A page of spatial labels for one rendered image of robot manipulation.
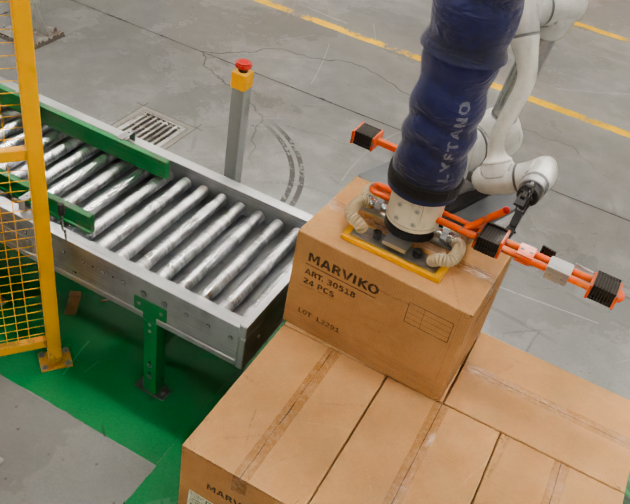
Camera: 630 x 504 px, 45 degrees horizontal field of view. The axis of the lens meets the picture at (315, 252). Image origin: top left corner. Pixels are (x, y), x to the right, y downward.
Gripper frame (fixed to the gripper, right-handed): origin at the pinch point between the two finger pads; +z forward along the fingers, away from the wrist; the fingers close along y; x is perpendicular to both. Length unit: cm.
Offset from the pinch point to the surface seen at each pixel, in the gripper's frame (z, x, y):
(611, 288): 15.3, -34.1, -2.3
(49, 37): -140, 337, 104
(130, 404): 60, 102, 107
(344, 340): 34, 33, 47
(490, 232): 13.3, 3.3, -1.8
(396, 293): 34.3, 20.4, 18.1
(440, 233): 15.4, 17.2, 4.6
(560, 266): 14.4, -19.1, -1.6
